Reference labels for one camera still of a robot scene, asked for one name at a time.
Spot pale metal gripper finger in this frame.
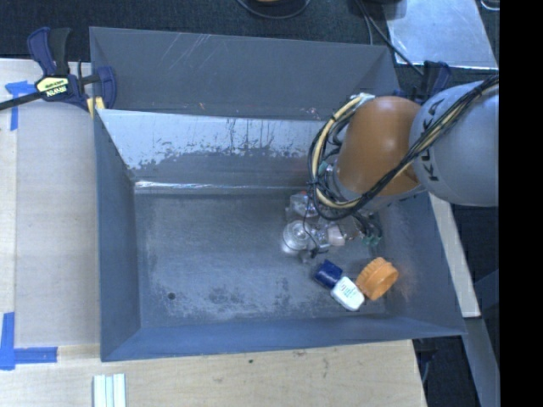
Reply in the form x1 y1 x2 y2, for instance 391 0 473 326
299 243 331 265
308 223 331 246

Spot dark blue small block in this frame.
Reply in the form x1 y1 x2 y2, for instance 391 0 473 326
314 259 344 289

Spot clear glass cup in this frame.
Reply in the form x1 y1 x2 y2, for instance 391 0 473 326
281 220 311 254

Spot white small box green print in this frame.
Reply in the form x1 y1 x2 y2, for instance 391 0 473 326
330 276 366 312

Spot grey metal bin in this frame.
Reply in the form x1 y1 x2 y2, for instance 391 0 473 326
88 26 468 363

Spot orange ribbed plastic ring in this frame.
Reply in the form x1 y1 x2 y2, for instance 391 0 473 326
355 256 400 302

